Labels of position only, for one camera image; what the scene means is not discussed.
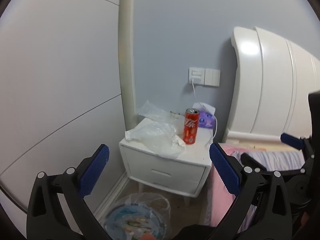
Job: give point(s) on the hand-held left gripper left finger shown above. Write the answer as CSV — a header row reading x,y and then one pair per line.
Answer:
x,y
95,171

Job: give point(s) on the large clear plastic bag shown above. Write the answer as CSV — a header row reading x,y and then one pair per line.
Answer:
x,y
160,137

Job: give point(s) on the red soda can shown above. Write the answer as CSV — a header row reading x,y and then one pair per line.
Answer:
x,y
191,127

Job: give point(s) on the small clear plastic bag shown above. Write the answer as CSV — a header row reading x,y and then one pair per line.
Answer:
x,y
155,111

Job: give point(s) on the beige vertical wall trim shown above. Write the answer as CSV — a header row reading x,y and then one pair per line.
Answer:
x,y
126,55

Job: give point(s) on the pink bed sheet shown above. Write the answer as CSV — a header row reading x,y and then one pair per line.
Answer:
x,y
220,205

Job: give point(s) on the purple tissue pack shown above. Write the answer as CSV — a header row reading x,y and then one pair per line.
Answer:
x,y
206,120

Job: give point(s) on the blue trash bin with liner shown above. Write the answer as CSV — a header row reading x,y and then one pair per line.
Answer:
x,y
140,198

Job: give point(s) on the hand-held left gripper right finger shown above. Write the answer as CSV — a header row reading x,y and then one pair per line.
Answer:
x,y
225,171

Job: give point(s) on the white wall socket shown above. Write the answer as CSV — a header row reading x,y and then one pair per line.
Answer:
x,y
196,75

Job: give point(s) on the white wall switch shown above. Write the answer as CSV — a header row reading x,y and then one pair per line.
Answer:
x,y
212,77

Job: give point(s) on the white two-drawer nightstand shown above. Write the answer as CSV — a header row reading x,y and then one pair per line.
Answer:
x,y
175,170

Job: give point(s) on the white bed headboard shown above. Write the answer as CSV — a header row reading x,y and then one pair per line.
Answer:
x,y
270,85

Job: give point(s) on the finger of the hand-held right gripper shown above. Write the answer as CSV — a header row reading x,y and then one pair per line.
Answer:
x,y
252,162
291,140

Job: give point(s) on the purple striped blanket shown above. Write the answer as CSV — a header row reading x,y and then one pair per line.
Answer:
x,y
280,160

